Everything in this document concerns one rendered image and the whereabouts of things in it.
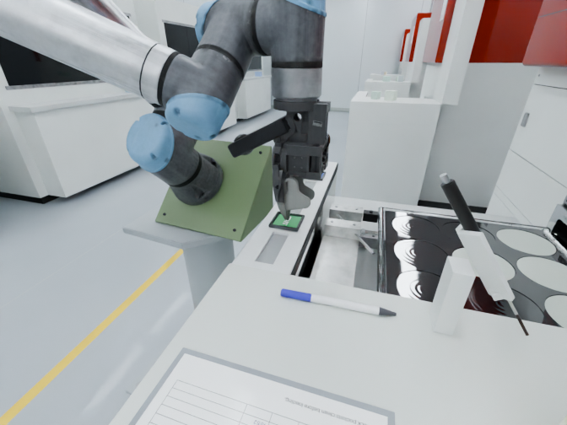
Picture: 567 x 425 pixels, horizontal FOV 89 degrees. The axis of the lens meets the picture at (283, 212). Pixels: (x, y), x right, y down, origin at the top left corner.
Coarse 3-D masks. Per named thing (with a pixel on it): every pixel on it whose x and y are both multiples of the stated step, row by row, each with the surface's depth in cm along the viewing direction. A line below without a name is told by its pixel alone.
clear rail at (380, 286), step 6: (378, 210) 73; (378, 216) 70; (378, 222) 68; (378, 228) 65; (378, 234) 62; (384, 234) 63; (378, 240) 60; (384, 240) 61; (378, 246) 58; (384, 246) 59; (378, 252) 57; (384, 252) 57; (378, 258) 55; (384, 258) 55; (378, 264) 53; (384, 264) 53; (378, 270) 52; (384, 270) 52; (378, 276) 50; (384, 276) 50; (378, 282) 49; (384, 282) 49; (378, 288) 48; (384, 288) 47
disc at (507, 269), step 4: (464, 248) 58; (456, 252) 57; (460, 252) 57; (464, 252) 57; (456, 256) 56; (460, 256) 56; (464, 256) 56; (468, 256) 56; (496, 256) 56; (468, 260) 55; (500, 260) 55; (504, 260) 55; (472, 264) 53; (500, 264) 53; (504, 264) 53; (508, 264) 53; (472, 268) 52; (504, 268) 52; (508, 268) 52; (512, 268) 52; (476, 272) 51; (504, 272) 51; (508, 272) 51; (512, 272) 51; (508, 276) 51; (512, 276) 51
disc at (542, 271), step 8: (528, 256) 56; (520, 264) 53; (528, 264) 53; (536, 264) 53; (544, 264) 53; (552, 264) 53; (560, 264) 53; (528, 272) 51; (536, 272) 51; (544, 272) 51; (552, 272) 51; (560, 272) 51; (536, 280) 50; (544, 280) 50; (552, 280) 50; (560, 280) 50; (552, 288) 48; (560, 288) 48
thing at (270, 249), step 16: (320, 192) 68; (272, 208) 60; (304, 208) 60; (304, 224) 54; (256, 240) 50; (272, 240) 50; (288, 240) 50; (304, 240) 50; (240, 256) 46; (256, 256) 46; (272, 256) 46; (288, 256) 46; (288, 272) 42
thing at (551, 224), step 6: (558, 204) 66; (558, 210) 66; (564, 210) 64; (552, 216) 68; (558, 216) 66; (564, 216) 63; (552, 222) 68; (558, 222) 66; (564, 222) 63; (552, 228) 67; (558, 228) 67; (552, 234) 67; (558, 234) 67; (558, 240) 66; (564, 246) 63
